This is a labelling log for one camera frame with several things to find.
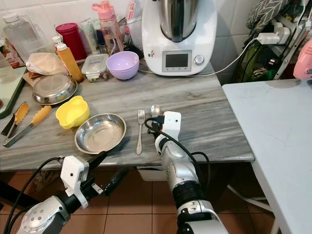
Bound lilac plastic bowl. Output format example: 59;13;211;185
106;51;140;80

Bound red white snack packet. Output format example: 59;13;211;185
0;37;26;69

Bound orange sauce squeeze bottle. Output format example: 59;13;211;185
52;36;84;83

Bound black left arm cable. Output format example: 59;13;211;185
4;156;63;234

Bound silver metal fork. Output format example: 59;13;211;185
136;109;145;156

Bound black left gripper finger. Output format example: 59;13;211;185
106;168;129;196
89;151;108;170

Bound pink water bottle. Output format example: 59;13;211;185
92;0;124;54

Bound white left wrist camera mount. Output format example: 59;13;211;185
61;156;90;208

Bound clear plastic cup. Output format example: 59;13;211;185
119;15;143;50

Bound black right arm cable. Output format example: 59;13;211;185
163;129;213;191

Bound pink plastic object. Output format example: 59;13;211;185
293;38;312;81

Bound clear ribbed plastic bottle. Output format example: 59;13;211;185
2;13;44;61

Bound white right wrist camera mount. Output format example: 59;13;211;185
160;111;182;142

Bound dark red tumbler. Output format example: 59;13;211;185
55;22;87;61

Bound white kitchen cooking machine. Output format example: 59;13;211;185
141;0;218;77

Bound white side table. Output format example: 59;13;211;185
222;79;312;234

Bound dark green bag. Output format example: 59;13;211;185
233;45;276;82

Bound orange tipped steel tongs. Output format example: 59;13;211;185
1;101;52;148

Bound white power cable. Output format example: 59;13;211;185
139;38;264;77

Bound glass container with clip lid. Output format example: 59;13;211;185
81;53;109;82

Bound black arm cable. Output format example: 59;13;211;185
4;156;63;234
163;129;213;191

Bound pale green tray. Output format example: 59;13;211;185
0;66;27;119

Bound silver metal spoon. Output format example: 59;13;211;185
150;104;161;118

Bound white plug adapter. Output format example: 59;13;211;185
256;32;281;45

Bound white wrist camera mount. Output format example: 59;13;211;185
61;156;90;208
160;111;182;142

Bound yellow flower shaped bowl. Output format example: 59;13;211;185
56;96;90;130

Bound round stainless steel plate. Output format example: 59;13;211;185
32;74;78;106
75;113;127;155

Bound plastic bag of bread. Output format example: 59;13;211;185
25;52;68;87

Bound white box under table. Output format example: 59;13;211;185
136;167;165;182

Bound grey patterned cloth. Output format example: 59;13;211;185
246;0;291;30

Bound white squeeze tube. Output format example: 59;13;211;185
79;18;94;54

